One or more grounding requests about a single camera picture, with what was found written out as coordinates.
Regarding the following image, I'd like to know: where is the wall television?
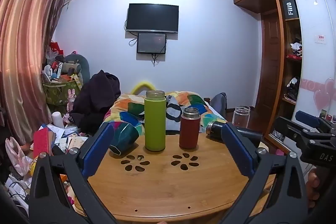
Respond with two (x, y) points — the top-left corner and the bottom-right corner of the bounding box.
(125, 3), (180, 34)

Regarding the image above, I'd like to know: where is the person's right hand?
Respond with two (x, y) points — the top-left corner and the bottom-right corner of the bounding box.
(306, 170), (323, 210)

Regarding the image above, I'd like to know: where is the black clothing pile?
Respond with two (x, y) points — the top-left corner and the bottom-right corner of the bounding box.
(69, 70), (122, 136)

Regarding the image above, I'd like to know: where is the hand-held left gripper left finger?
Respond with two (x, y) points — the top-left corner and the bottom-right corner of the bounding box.
(29, 123), (117, 224)

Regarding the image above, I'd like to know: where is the dark patterned curtain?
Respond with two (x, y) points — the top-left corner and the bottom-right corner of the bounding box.
(47, 0), (72, 44)

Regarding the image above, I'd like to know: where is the clear glass jar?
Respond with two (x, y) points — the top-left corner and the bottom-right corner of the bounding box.
(232, 105), (251, 128)

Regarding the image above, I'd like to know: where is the dark teal cup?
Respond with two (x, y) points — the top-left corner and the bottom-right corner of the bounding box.
(109, 121), (139, 156)

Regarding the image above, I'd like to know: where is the yellow curved cushion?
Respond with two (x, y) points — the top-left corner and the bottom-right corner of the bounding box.
(131, 79), (156, 96)

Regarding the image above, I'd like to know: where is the wooden door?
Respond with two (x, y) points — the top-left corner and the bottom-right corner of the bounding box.
(260, 10), (283, 121)

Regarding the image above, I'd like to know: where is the black box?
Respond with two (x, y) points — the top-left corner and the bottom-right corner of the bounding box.
(282, 0), (299, 20)

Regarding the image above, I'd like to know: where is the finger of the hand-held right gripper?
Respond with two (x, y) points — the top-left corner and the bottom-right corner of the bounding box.
(272, 116), (336, 147)
(295, 110), (336, 128)

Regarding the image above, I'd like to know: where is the white bottle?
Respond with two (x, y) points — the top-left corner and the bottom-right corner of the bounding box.
(52, 111), (65, 129)

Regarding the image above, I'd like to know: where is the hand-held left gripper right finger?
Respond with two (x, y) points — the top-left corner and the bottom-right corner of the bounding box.
(222, 122), (309, 224)

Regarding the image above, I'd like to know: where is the red thermos cup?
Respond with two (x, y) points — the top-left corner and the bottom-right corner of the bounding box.
(179, 107), (201, 149)

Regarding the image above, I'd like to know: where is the wooden wardrobe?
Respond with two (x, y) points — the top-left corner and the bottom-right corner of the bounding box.
(231, 0), (336, 153)

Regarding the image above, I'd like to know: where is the striped pink curtain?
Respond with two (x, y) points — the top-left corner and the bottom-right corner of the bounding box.
(0, 0), (66, 135)

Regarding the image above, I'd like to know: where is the grey plush toy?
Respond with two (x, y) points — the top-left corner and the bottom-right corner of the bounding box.
(62, 53), (91, 85)

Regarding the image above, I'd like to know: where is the colourful patchwork blanket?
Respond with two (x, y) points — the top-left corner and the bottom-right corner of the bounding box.
(103, 91), (227, 136)

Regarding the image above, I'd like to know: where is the red box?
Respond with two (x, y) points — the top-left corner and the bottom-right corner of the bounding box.
(33, 127), (57, 159)

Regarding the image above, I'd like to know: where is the red paper bag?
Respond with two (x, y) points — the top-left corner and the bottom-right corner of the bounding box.
(50, 41), (64, 57)

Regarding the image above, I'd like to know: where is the black thermos cup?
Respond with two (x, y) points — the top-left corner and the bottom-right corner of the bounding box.
(205, 120), (263, 147)

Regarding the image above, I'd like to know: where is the pink plastic bag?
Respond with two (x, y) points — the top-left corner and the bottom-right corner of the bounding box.
(5, 136), (34, 178)

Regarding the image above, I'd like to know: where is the pink bunny toy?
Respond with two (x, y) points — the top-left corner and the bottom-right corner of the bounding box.
(66, 89), (77, 112)

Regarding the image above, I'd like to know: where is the tall green cup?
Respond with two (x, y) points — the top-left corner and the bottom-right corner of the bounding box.
(144, 90), (167, 152)

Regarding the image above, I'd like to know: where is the small wall monitor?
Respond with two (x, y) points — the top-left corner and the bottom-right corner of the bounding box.
(136, 32), (168, 55)

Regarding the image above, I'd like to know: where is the green storage basket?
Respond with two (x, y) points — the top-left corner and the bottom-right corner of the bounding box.
(42, 81), (80, 107)

